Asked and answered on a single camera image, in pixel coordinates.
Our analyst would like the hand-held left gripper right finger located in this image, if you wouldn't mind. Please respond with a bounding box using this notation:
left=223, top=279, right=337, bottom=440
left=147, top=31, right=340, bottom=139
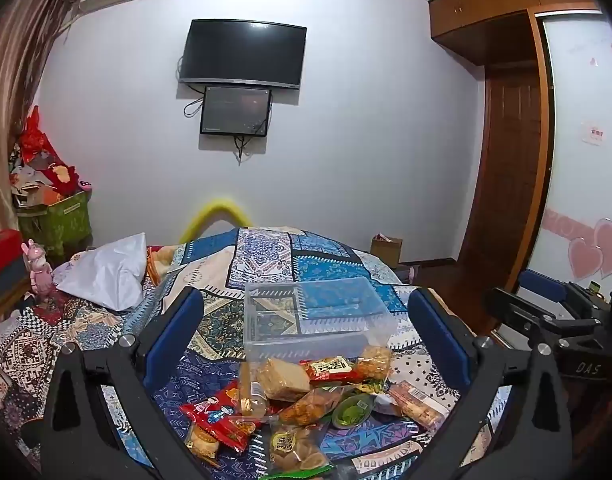
left=408, top=286, right=574, bottom=480

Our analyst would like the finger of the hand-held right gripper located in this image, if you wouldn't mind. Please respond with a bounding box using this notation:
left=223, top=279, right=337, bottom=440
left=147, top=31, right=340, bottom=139
left=520, top=269, right=594, bottom=313
left=486, top=287, right=606, bottom=356

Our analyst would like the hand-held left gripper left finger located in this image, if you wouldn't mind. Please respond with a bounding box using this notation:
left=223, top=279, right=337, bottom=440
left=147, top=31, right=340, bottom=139
left=38, top=285, right=207, bottom=480

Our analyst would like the red cartoon biscuit packet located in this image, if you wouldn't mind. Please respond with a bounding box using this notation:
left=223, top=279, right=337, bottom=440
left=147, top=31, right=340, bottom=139
left=180, top=382, right=263, bottom=466

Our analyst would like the red label snack packet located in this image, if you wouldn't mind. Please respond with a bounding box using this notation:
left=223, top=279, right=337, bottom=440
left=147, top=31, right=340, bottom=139
left=300, top=356, right=367, bottom=386

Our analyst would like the beige cracker packet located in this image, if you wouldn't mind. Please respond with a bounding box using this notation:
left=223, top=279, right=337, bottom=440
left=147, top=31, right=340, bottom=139
left=256, top=357, right=313, bottom=403

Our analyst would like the clear plastic container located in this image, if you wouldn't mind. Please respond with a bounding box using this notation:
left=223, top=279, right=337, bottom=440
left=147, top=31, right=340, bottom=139
left=243, top=276, right=399, bottom=363

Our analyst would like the clear packet of orange snacks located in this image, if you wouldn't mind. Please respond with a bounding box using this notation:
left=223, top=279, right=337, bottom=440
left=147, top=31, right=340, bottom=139
left=278, top=387, right=344, bottom=426

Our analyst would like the pink cracker bar packet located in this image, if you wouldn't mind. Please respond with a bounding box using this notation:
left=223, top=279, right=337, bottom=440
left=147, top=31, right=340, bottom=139
left=388, top=381, right=449, bottom=431

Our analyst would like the orange yellow cloth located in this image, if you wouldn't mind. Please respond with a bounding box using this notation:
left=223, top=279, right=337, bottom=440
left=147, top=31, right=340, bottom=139
left=146, top=245, right=187, bottom=286

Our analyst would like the white pillow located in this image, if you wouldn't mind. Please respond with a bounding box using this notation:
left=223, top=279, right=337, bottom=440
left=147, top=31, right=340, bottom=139
left=55, top=232, right=148, bottom=312

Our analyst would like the small gold snack packet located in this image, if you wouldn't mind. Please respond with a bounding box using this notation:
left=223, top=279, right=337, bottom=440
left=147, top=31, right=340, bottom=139
left=238, top=362, right=267, bottom=418

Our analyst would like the cardboard box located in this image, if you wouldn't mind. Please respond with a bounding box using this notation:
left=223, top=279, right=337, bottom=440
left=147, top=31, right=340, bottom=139
left=370, top=234, right=404, bottom=268

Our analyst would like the green round snack packet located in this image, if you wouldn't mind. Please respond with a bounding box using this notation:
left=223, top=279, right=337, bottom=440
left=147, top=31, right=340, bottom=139
left=331, top=392, right=377, bottom=430

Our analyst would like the patchwork blanket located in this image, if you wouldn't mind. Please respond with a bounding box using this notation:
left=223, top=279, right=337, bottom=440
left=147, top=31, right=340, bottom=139
left=0, top=227, right=511, bottom=480

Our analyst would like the brown wooden door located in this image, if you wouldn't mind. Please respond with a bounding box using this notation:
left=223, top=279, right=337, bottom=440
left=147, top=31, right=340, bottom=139
left=458, top=65, right=545, bottom=272

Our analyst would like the yellow foam hoop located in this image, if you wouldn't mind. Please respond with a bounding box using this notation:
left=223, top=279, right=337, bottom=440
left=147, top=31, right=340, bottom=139
left=180, top=199, right=253, bottom=243

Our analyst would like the pink rabbit doll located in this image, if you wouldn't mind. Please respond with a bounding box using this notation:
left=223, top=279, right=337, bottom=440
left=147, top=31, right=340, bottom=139
left=20, top=240, right=55, bottom=307

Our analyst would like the green label chips packet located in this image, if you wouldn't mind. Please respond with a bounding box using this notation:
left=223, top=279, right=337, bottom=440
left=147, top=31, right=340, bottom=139
left=268, top=422, right=334, bottom=478

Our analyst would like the red box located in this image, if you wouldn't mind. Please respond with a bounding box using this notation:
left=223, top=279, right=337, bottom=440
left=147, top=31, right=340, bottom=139
left=0, top=229, right=25, bottom=281

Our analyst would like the wooden overhead cabinet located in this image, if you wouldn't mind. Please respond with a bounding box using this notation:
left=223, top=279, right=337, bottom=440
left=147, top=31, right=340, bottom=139
left=428, top=0, right=606, bottom=66

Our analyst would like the brown striped curtain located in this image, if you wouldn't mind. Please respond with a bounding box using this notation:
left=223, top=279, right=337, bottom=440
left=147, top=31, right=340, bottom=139
left=0, top=0, right=87, bottom=241

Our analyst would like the white wall sticker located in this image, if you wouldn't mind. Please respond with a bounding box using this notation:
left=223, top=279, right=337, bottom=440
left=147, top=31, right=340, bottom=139
left=582, top=121, right=606, bottom=147

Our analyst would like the small black wall monitor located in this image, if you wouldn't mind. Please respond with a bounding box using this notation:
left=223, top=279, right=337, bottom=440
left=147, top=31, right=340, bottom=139
left=200, top=86, right=273, bottom=137

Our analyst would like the black wall television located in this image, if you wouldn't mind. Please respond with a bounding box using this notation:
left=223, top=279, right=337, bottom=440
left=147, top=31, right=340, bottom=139
left=178, top=19, right=307, bottom=90

